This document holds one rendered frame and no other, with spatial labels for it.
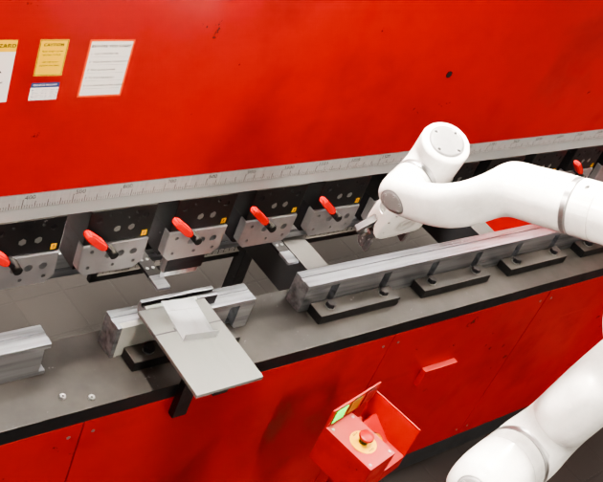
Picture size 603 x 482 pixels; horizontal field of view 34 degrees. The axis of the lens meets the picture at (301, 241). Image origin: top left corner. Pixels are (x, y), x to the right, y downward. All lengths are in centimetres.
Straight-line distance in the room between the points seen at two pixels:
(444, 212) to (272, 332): 106
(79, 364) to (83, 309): 144
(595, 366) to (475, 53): 98
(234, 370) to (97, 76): 78
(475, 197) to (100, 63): 66
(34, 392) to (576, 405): 115
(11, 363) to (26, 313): 149
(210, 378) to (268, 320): 44
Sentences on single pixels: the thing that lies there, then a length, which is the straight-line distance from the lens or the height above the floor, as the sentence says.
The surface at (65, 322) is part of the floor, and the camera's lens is 363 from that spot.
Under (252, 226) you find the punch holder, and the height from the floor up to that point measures 123.
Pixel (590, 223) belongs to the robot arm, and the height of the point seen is 184.
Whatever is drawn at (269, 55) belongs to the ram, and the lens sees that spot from 190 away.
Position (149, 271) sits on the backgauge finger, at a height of 100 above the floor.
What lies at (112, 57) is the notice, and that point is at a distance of 170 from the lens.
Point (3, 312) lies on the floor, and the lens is 362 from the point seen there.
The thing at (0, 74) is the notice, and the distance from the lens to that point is 163.
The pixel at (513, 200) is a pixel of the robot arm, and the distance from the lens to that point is 153.
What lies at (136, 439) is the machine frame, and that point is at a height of 70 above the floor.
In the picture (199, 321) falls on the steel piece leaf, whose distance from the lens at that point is 226.
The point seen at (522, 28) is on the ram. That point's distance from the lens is 241.
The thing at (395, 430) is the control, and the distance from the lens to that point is 261.
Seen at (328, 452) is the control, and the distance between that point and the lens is 251.
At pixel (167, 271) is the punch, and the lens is 220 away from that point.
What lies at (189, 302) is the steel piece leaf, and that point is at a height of 100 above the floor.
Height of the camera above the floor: 248
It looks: 34 degrees down
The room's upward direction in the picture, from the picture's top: 24 degrees clockwise
